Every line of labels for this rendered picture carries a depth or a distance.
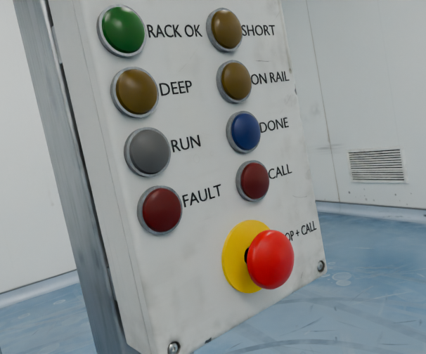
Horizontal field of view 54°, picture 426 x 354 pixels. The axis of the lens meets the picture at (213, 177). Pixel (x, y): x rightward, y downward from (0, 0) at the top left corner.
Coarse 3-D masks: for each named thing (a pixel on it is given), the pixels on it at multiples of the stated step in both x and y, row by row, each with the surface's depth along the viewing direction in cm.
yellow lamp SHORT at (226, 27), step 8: (216, 16) 29; (224, 16) 29; (232, 16) 29; (216, 24) 28; (224, 24) 29; (232, 24) 29; (216, 32) 28; (224, 32) 29; (232, 32) 29; (240, 32) 30; (216, 40) 29; (224, 40) 29; (232, 40) 29
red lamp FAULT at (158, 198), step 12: (156, 192) 25; (168, 192) 26; (144, 204) 25; (156, 204) 25; (168, 204) 25; (180, 204) 26; (144, 216) 25; (156, 216) 25; (168, 216) 25; (156, 228) 25; (168, 228) 26
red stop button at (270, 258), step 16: (256, 240) 28; (272, 240) 28; (288, 240) 29; (256, 256) 27; (272, 256) 28; (288, 256) 29; (256, 272) 27; (272, 272) 28; (288, 272) 29; (272, 288) 28
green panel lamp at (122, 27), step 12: (108, 12) 24; (120, 12) 24; (132, 12) 25; (108, 24) 24; (120, 24) 24; (132, 24) 24; (108, 36) 24; (120, 36) 24; (132, 36) 24; (144, 36) 25; (120, 48) 24; (132, 48) 24
